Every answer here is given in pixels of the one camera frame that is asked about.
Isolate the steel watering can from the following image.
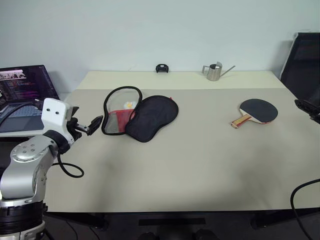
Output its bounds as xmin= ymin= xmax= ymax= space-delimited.
xmin=201 ymin=60 xmax=237 ymax=82

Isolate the black mesh office chair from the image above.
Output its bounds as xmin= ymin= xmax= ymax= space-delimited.
xmin=279 ymin=32 xmax=320 ymax=101

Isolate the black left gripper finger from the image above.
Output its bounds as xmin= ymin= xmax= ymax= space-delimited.
xmin=76 ymin=115 xmax=104 ymax=137
xmin=65 ymin=106 xmax=80 ymax=119

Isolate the small black clip object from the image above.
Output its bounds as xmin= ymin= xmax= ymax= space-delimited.
xmin=155 ymin=63 xmax=170 ymax=74

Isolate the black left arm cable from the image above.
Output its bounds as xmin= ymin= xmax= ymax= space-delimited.
xmin=0 ymin=98 xmax=85 ymax=179

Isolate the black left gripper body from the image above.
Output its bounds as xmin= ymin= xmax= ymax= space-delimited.
xmin=65 ymin=116 xmax=84 ymax=145

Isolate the black rubber table tennis paddle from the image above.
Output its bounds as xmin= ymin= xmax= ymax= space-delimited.
xmin=230 ymin=98 xmax=279 ymax=130

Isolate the black flat bar under table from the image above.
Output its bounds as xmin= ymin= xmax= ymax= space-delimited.
xmin=138 ymin=217 xmax=206 ymax=226

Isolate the black table frame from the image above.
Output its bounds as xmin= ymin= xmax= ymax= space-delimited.
xmin=43 ymin=206 xmax=320 ymax=232

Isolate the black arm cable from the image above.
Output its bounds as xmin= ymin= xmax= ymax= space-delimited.
xmin=0 ymin=98 xmax=85 ymax=179
xmin=290 ymin=178 xmax=320 ymax=240

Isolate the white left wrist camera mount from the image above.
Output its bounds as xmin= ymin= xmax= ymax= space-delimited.
xmin=40 ymin=97 xmax=70 ymax=141

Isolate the dark rounded shape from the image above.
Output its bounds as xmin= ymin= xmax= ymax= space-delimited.
xmin=194 ymin=228 xmax=216 ymax=240

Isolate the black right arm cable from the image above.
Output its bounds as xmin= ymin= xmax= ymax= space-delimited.
xmin=290 ymin=178 xmax=320 ymax=240

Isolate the black mesh paddle case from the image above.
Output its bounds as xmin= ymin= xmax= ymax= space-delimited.
xmin=101 ymin=85 xmax=180 ymax=144

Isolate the open dark laptop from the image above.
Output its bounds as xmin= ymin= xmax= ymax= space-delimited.
xmin=0 ymin=64 xmax=61 ymax=134

